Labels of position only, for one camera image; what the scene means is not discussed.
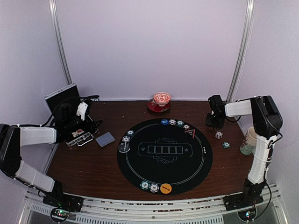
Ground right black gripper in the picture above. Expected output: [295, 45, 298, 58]
[206, 112, 225, 128]

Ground blue cream poker chip stack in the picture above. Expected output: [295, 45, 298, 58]
[215, 131, 223, 140]

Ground grey playing card deck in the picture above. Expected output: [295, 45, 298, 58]
[96, 132, 115, 147]

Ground red black triangle marker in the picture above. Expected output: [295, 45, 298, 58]
[185, 129, 196, 139]

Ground orange black chips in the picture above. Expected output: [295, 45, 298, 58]
[184, 125, 190, 131]

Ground green chips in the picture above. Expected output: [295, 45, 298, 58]
[140, 181, 150, 190]
[176, 120, 184, 127]
[127, 130, 135, 136]

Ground grey dealer button disc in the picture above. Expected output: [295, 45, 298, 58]
[118, 143, 130, 153]

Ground blue small blind button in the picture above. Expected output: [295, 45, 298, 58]
[160, 119, 170, 125]

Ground orange big blind button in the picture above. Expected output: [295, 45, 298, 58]
[160, 183, 172, 194]

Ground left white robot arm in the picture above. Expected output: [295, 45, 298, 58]
[0, 95, 102, 207]

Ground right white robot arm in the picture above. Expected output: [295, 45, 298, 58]
[206, 95, 283, 206]

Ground green poker chip stack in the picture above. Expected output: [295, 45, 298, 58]
[222, 142, 230, 149]

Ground aluminium poker case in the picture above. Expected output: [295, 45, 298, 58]
[44, 83, 97, 147]

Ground red white patterned bowl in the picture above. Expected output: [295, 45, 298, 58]
[153, 92, 171, 106]

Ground dark red saucer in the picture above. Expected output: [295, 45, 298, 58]
[147, 98, 171, 113]

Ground black round poker mat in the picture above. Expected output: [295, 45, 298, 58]
[117, 118, 213, 195]

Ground right aluminium frame post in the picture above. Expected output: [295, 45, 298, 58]
[226, 0, 255, 103]

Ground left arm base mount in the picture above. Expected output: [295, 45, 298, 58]
[42, 194, 84, 224]

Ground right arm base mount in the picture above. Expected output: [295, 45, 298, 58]
[223, 194, 263, 221]

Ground front aluminium rail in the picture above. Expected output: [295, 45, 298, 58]
[17, 195, 289, 224]

